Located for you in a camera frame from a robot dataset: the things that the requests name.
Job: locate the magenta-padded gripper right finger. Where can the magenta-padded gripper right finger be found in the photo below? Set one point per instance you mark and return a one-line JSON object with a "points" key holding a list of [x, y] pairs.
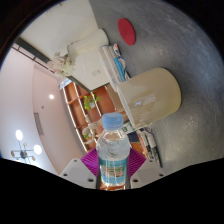
{"points": [[148, 171]]}

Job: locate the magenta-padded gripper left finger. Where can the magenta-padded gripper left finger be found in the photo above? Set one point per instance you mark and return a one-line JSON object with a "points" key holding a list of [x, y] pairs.
{"points": [[75, 171]]}

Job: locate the clear water bottle blue cap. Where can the clear water bottle blue cap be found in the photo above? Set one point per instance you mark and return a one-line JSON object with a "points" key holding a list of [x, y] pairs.
{"points": [[112, 150]]}

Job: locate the stack of dark books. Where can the stack of dark books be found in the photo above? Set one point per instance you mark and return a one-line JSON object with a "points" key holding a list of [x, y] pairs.
{"points": [[150, 146]]}

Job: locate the ceiling lamp with round bulbs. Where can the ceiling lamp with round bulbs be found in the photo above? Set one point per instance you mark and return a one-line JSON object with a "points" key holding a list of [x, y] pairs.
{"points": [[23, 153]]}

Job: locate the ceiling air vent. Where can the ceiling air vent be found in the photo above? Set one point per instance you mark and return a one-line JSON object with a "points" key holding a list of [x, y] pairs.
{"points": [[38, 124]]}

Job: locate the wooden shelf unit with books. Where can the wooden shelf unit with books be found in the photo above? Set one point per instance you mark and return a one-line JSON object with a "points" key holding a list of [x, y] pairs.
{"points": [[78, 110]]}

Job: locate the cream ceramic mug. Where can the cream ceramic mug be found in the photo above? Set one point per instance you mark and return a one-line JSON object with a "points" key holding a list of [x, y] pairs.
{"points": [[153, 95]]}

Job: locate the recessed ceiling light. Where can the recessed ceiling light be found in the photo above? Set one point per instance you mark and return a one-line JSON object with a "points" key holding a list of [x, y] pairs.
{"points": [[51, 96]]}

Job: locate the tan upholstered chair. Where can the tan upholstered chair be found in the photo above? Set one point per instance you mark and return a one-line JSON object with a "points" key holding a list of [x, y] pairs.
{"points": [[114, 98]]}

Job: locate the white vase with pink flowers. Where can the white vase with pink flowers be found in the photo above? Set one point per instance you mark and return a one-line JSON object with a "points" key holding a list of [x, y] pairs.
{"points": [[88, 43]]}

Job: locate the flat round red coaster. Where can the flat round red coaster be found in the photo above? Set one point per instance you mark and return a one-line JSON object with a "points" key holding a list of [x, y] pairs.
{"points": [[126, 31]]}

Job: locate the white light switch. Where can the white light switch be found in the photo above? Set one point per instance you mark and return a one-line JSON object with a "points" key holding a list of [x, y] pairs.
{"points": [[95, 72]]}

